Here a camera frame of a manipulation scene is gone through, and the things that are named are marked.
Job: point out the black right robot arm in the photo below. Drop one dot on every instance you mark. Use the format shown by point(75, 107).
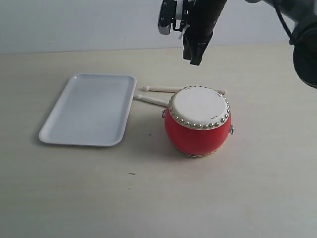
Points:
point(297, 17)

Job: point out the small red drum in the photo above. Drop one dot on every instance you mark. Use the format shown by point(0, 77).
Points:
point(197, 120)

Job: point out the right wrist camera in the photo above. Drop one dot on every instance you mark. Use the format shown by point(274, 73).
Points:
point(172, 15)

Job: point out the wooden drumstick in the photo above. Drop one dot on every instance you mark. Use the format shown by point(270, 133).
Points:
point(151, 100)
point(167, 89)

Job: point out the white rectangular plastic tray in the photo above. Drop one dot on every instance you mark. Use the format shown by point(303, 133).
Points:
point(92, 110)

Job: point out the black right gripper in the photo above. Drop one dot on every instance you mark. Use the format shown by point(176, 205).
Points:
point(202, 18)

